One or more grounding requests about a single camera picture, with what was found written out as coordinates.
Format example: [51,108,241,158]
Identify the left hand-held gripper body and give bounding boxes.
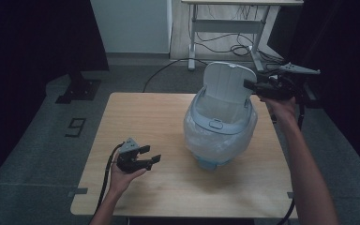
[115,137,144,174]

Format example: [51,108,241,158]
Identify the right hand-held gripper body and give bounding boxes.
[257,62,322,102]

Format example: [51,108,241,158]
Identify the white lidded trash bin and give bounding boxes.
[182,61,259,172]

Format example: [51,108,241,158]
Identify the person's left hand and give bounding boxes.
[109,160,148,197]

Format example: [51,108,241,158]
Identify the person's right hand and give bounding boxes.
[258,95,297,125]

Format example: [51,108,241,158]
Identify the clear plastic bin liner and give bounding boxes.
[183,93,259,165]

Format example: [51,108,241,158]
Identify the dark curtain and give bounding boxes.
[0,0,110,191]
[267,0,360,172]

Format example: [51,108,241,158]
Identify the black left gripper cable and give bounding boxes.
[94,142,125,217]

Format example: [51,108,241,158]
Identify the tangled black cables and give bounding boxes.
[196,6,285,71]

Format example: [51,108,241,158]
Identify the white desk frame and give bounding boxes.
[181,0,305,73]

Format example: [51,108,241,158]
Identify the long black floor cable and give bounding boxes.
[142,57,214,94]

